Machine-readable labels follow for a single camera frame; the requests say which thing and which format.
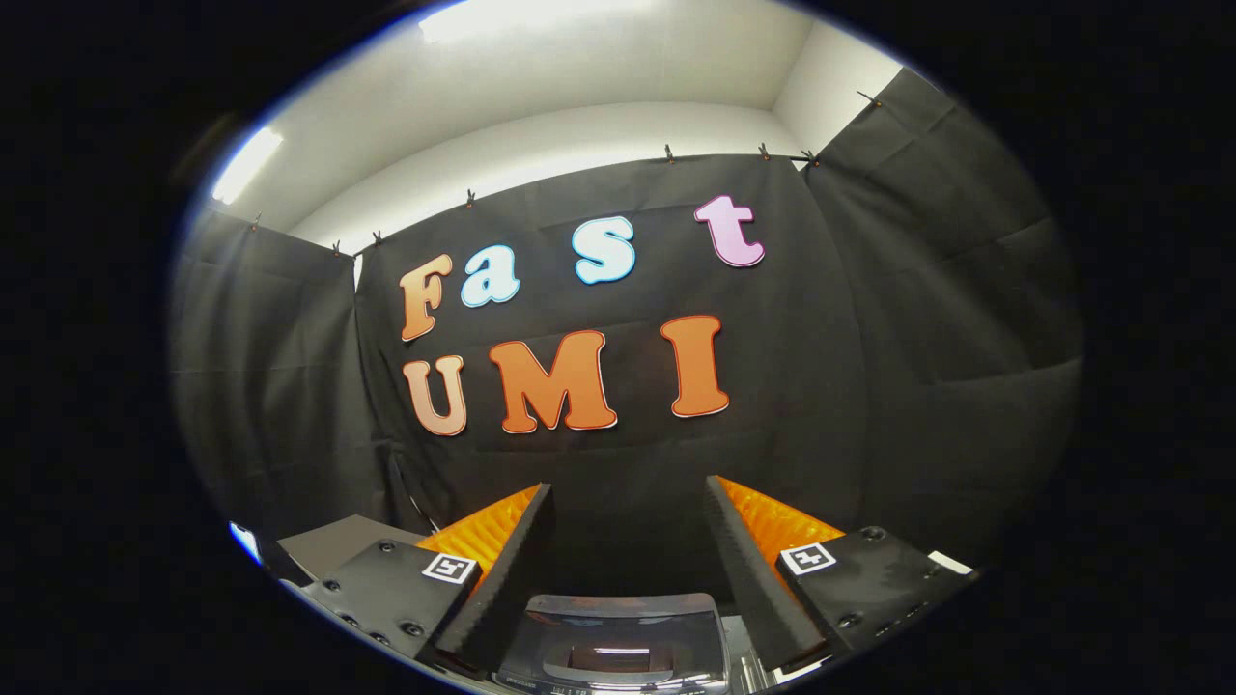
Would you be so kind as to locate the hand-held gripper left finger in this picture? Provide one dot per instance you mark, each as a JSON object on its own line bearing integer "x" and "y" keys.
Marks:
{"x": 502, "y": 594}

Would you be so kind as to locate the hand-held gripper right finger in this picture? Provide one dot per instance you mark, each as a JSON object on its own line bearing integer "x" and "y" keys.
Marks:
{"x": 758, "y": 598}

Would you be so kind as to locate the grey washing machine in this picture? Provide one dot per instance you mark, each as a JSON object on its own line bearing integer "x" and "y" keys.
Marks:
{"x": 618, "y": 676}

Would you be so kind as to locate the grey side table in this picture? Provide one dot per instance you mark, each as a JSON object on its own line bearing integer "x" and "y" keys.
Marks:
{"x": 333, "y": 541}

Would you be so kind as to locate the white sheet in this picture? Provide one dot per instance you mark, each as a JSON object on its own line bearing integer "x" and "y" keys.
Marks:
{"x": 951, "y": 563}

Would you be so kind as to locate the row of small cloth clips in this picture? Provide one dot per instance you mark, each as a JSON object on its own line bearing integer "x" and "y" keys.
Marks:
{"x": 668, "y": 152}

